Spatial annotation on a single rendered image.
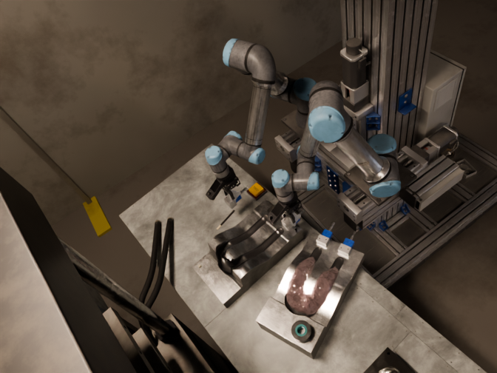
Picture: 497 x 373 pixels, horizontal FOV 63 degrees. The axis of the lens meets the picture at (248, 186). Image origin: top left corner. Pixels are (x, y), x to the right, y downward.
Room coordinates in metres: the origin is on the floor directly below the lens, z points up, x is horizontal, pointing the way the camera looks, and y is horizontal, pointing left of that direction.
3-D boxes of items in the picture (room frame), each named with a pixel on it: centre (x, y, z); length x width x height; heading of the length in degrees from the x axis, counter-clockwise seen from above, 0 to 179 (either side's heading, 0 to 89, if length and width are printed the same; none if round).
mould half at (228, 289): (0.97, 0.12, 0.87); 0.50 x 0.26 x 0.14; 112
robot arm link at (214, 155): (1.24, 0.09, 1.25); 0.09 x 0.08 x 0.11; 126
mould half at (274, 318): (0.67, -0.10, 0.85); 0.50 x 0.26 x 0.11; 130
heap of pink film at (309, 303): (0.68, -0.09, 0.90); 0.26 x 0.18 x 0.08; 130
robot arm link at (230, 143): (1.28, 0.00, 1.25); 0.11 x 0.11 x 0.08; 36
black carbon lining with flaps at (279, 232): (0.97, 0.10, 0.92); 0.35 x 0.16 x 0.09; 112
